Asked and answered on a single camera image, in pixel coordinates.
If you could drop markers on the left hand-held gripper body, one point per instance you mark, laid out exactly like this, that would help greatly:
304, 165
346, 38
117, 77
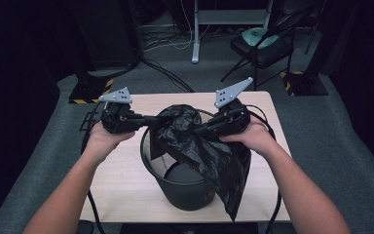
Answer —
118, 115

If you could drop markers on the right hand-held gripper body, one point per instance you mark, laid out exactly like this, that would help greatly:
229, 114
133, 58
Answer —
235, 117

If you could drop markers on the black plastic trash bag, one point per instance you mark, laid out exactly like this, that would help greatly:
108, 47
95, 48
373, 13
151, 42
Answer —
207, 156

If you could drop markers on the black mesh wastebasket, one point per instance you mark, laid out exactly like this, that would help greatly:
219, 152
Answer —
185, 195

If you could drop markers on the person's left hand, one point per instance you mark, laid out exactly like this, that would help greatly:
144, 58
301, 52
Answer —
105, 141

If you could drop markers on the person's right hand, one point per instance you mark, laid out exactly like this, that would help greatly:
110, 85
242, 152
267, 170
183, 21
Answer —
256, 138

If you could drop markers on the black stand with striped base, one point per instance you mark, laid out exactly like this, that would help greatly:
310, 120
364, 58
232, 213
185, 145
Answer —
89, 91
305, 84

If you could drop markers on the black folding chair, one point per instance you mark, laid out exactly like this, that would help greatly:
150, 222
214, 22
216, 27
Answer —
266, 53

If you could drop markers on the black cabinet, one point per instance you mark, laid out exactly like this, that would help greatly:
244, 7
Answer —
107, 32

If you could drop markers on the green cushion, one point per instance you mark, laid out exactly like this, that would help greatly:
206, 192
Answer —
256, 35

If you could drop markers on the black armrest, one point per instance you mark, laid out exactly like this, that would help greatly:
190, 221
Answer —
85, 227
284, 229

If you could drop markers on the white metal desk frame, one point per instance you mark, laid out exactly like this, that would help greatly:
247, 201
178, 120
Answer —
195, 35

